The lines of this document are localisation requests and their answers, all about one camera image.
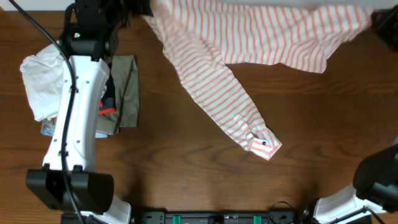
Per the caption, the red white striped shirt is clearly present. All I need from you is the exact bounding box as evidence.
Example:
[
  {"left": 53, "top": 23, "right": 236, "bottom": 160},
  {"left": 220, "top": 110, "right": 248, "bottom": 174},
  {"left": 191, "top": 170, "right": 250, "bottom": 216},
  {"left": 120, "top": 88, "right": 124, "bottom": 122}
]
[{"left": 146, "top": 0, "right": 373, "bottom": 160}]

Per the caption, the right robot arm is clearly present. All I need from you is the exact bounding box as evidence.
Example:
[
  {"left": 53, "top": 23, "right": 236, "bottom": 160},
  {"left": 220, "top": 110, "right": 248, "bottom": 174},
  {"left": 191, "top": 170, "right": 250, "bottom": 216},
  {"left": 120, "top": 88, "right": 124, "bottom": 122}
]
[{"left": 300, "top": 143, "right": 397, "bottom": 224}]

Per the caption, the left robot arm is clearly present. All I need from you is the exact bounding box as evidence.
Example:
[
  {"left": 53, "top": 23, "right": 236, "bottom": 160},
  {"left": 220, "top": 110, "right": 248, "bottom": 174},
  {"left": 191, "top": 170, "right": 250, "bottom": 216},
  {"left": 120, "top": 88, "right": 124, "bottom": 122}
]
[{"left": 26, "top": 0, "right": 151, "bottom": 223}]

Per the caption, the olive green folded garment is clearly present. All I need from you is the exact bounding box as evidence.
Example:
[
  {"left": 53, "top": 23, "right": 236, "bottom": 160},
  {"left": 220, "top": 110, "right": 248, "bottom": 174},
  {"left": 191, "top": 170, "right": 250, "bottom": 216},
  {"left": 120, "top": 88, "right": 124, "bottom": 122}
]
[{"left": 95, "top": 55, "right": 140, "bottom": 138}]

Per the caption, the navy and red folded garment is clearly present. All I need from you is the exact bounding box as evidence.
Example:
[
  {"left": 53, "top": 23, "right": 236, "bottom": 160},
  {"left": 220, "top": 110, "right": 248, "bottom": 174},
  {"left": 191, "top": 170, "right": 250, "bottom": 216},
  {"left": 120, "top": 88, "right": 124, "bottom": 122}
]
[{"left": 99, "top": 72, "right": 116, "bottom": 115}]

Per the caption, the white crumpled garment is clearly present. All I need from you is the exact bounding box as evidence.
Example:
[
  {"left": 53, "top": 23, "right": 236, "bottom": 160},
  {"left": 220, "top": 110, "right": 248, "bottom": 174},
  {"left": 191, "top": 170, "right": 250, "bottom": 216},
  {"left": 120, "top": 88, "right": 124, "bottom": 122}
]
[{"left": 20, "top": 44, "right": 64, "bottom": 121}]

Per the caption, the light blue folded garment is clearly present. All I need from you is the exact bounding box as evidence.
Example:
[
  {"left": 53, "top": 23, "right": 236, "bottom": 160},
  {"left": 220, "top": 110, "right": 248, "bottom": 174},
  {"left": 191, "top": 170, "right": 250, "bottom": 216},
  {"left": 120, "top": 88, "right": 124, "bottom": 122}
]
[{"left": 40, "top": 119, "right": 108, "bottom": 138}]

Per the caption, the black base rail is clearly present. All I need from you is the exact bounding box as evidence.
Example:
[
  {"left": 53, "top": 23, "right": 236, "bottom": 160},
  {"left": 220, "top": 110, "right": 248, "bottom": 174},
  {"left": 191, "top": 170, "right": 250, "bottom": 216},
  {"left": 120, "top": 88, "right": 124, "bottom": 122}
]
[{"left": 130, "top": 201, "right": 312, "bottom": 224}]

